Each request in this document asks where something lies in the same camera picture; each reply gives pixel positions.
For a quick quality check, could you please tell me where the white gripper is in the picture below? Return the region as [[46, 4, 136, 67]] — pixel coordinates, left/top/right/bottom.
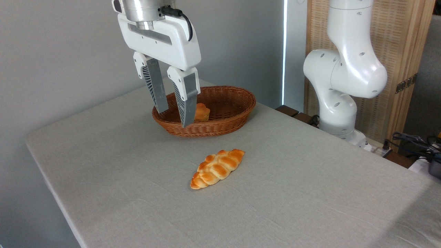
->
[[117, 14, 202, 128]]

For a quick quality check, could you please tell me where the braided golden bread loaf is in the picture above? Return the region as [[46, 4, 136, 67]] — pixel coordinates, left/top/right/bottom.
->
[[190, 149, 245, 190]]

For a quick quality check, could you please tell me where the brown wicker basket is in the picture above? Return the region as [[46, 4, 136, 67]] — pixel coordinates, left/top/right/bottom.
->
[[152, 86, 256, 138]]

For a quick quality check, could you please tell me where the small brown muffin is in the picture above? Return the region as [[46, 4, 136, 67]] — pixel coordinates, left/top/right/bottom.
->
[[194, 103, 211, 122]]

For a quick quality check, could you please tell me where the bright vertical light strip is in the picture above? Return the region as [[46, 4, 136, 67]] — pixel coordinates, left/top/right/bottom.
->
[[282, 0, 288, 105]]

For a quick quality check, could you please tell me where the grey tablecloth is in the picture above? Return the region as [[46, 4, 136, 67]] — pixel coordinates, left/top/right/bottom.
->
[[25, 77, 441, 248]]

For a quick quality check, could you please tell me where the wooden folding screen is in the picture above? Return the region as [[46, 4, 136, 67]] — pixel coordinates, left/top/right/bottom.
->
[[305, 0, 436, 142]]

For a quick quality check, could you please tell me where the metal screen hinge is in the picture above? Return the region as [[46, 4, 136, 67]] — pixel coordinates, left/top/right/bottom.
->
[[396, 73, 418, 94]]

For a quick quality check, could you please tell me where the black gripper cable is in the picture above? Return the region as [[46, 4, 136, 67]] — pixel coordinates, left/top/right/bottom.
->
[[161, 6, 194, 42]]

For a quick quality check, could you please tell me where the bundle of black cables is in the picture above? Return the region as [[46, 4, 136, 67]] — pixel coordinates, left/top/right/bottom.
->
[[383, 132, 441, 162]]

